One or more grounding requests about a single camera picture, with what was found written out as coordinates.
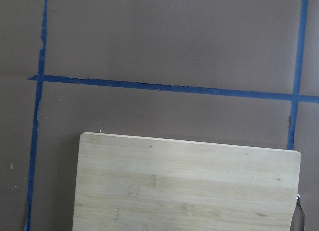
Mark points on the wooden cutting board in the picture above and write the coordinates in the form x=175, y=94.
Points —
x=131, y=183

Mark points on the metal cutting board handle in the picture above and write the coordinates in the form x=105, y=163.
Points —
x=298, y=218

